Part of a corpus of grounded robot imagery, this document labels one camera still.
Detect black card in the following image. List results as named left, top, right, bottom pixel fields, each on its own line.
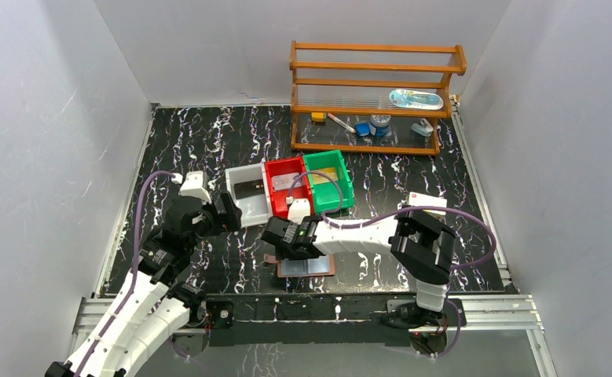
left=233, top=180, right=265, bottom=200

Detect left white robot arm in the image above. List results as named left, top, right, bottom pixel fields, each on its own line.
left=46, top=191, right=242, bottom=376

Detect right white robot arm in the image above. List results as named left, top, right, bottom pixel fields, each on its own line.
left=261, top=210, right=456, bottom=325

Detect white silver card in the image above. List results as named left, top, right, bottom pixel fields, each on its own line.
left=271, top=173, right=299, bottom=191

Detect white plastic bin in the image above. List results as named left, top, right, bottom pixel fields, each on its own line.
left=225, top=163, right=272, bottom=228

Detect green plastic bin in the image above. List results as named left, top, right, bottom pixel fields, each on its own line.
left=302, top=150, right=354, bottom=214

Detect red plastic bin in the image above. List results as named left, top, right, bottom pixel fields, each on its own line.
left=265, top=156, right=306, bottom=218

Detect yellow small block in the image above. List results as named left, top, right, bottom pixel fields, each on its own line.
left=310, top=112, right=327, bottom=123

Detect red white marker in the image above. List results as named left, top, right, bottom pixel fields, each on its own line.
left=327, top=113, right=356, bottom=134

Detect white box red label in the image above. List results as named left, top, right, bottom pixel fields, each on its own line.
left=407, top=192, right=447, bottom=219

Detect blue small block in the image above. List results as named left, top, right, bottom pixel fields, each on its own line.
left=354, top=122, right=370, bottom=137

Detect wooden shelf rack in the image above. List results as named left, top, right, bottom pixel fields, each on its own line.
left=289, top=41, right=467, bottom=156

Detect grey stapler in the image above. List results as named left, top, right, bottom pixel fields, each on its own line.
left=411, top=119, right=434, bottom=137

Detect clear blister package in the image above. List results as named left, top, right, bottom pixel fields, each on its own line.
left=388, top=89, right=444, bottom=111

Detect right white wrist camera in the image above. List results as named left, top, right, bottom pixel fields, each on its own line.
left=288, top=198, right=312, bottom=224

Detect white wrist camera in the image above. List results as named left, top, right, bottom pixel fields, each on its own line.
left=179, top=170, right=213, bottom=204
left=288, top=198, right=312, bottom=224

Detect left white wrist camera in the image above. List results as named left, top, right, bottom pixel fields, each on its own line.
left=179, top=170, right=213, bottom=204

